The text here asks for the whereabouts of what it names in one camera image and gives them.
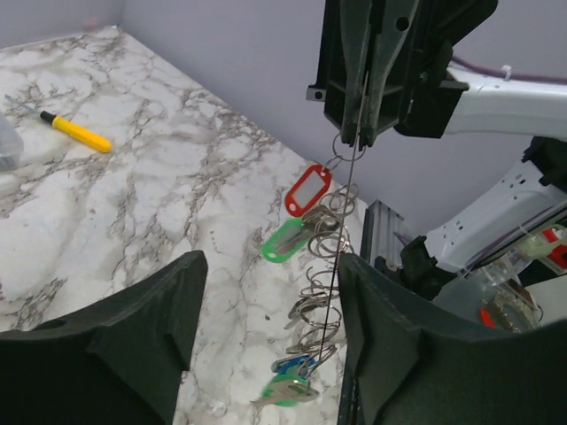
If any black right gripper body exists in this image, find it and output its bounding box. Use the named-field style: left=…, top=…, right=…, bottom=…
left=307, top=1, right=498, bottom=138

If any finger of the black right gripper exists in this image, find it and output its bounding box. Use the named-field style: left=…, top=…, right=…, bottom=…
left=361, top=0, right=419, bottom=146
left=340, top=0, right=370, bottom=147

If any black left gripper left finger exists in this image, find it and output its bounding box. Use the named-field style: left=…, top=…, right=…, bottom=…
left=1, top=251, right=208, bottom=424

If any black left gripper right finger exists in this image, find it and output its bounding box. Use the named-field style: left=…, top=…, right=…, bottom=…
left=338, top=254, right=566, bottom=424

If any blue key tag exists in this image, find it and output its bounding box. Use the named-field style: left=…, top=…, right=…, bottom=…
left=271, top=354, right=316, bottom=378

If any green tagged key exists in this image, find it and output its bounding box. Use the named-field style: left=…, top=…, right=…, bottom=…
left=252, top=375, right=320, bottom=407

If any red key tag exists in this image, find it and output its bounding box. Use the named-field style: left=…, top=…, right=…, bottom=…
left=284, top=164, right=331, bottom=218

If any green key tag with key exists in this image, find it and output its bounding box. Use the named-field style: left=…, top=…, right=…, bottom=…
left=261, top=218, right=312, bottom=264

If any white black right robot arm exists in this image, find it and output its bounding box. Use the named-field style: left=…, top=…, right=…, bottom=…
left=338, top=1, right=566, bottom=273

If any aluminium front rail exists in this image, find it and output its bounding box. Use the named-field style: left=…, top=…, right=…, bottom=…
left=360, top=200, right=406, bottom=270

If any yellow handled screwdriver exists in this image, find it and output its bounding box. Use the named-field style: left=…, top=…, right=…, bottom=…
left=4, top=95, right=113, bottom=153

